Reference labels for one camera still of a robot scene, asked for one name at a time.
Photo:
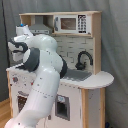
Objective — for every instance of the grey range hood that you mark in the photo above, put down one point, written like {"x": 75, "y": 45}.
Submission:
{"x": 39, "y": 27}

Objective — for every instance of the black toy faucet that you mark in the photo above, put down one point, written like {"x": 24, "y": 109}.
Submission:
{"x": 84, "y": 58}

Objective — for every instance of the grey dispenser panel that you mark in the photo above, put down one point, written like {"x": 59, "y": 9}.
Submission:
{"x": 62, "y": 107}

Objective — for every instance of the toy microwave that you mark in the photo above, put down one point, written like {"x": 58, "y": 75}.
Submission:
{"x": 74, "y": 24}

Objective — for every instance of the wooden toy kitchen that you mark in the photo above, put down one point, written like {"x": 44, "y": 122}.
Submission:
{"x": 87, "y": 98}

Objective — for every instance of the grey toy sink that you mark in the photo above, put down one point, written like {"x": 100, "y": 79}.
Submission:
{"x": 76, "y": 75}

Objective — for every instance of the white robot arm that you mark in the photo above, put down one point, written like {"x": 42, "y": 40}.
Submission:
{"x": 39, "y": 55}

